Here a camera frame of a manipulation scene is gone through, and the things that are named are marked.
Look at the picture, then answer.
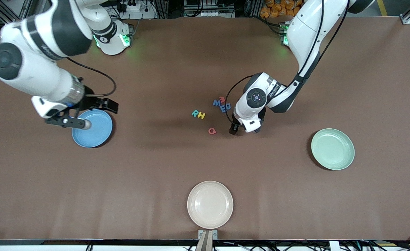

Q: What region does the blue plate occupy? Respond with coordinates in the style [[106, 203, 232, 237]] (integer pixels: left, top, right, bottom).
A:
[[71, 109, 113, 148]]

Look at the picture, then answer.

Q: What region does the cream plate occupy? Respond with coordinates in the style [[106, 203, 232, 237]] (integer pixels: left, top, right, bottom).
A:
[[187, 181, 234, 230]]

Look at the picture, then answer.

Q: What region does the green plate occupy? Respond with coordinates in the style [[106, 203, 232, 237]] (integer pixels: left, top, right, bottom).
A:
[[311, 128, 355, 171]]

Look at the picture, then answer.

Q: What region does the white power strip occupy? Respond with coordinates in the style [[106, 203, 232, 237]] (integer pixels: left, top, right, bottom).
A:
[[116, 0, 157, 20]]

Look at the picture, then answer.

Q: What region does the orange snack packets pile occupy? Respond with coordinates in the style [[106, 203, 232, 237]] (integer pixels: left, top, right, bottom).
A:
[[260, 0, 298, 18]]

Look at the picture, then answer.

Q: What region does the black equipment rack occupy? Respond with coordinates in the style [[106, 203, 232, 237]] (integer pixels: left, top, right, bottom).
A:
[[183, 0, 236, 18]]

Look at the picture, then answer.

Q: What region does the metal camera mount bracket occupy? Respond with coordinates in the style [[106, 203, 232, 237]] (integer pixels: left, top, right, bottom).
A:
[[198, 229, 218, 251]]

